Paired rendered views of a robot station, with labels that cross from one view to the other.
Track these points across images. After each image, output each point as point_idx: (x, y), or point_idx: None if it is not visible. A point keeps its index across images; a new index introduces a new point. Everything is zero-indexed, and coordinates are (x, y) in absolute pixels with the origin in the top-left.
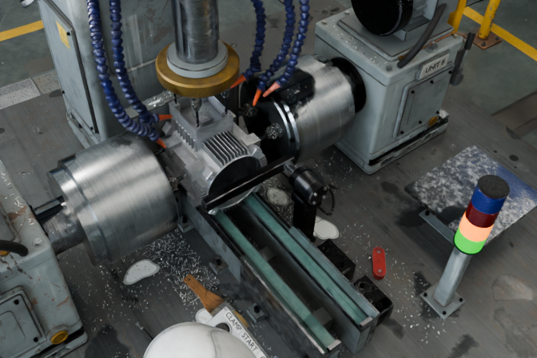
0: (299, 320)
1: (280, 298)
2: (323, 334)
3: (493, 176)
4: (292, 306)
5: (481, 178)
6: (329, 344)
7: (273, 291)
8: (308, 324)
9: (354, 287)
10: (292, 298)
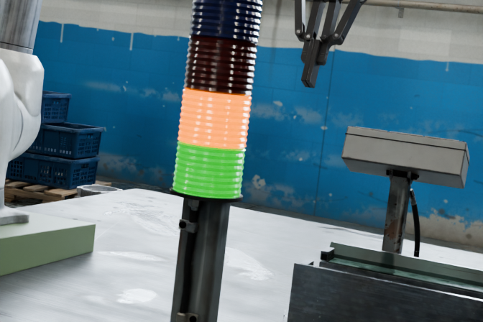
0: (397, 258)
1: (450, 270)
2: (353, 264)
3: None
4: (425, 276)
5: None
6: (334, 259)
7: (469, 271)
8: (383, 268)
9: (362, 276)
10: (438, 280)
